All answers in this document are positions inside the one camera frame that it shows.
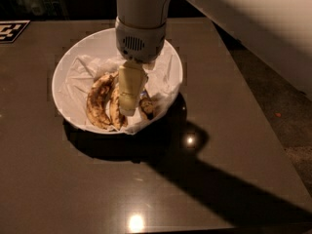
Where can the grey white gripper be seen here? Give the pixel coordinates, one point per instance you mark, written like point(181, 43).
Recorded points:
point(140, 44)

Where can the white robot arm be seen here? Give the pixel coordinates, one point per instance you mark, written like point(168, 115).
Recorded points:
point(277, 31)

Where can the middle spotted banana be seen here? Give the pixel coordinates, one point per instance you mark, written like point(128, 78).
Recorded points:
point(118, 120)

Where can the white round bowl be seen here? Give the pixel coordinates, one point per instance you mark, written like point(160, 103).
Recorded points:
point(94, 46)

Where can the white paper towel liner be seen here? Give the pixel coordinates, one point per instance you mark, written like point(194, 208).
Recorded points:
point(81, 75)

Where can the black white fiducial marker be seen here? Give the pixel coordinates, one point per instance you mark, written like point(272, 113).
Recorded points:
point(10, 30)

